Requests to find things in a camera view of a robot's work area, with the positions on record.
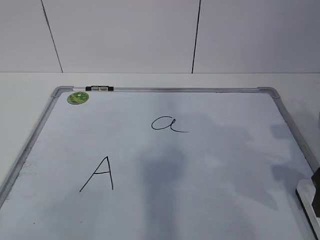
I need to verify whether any white rectangular board eraser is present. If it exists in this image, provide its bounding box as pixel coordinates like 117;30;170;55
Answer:
296;179;317;222

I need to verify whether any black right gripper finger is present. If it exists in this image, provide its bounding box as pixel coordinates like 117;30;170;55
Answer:
311;168;320;217

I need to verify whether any white board with aluminium frame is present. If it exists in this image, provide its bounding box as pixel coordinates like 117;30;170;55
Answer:
0;86;319;240

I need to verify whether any black marker pen on frame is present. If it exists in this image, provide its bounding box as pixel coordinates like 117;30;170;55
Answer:
72;85;114;92

